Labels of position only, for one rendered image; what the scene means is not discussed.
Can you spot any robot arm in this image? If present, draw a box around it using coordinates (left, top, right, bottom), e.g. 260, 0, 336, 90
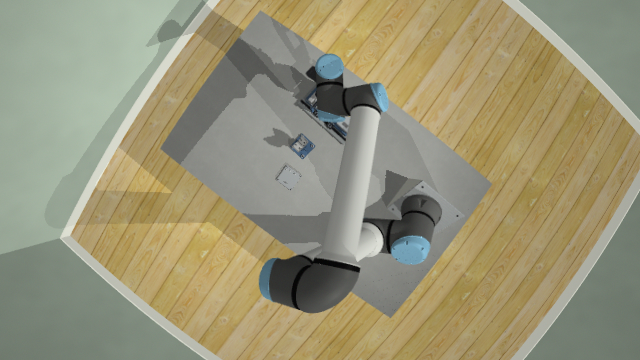
259, 54, 442, 313

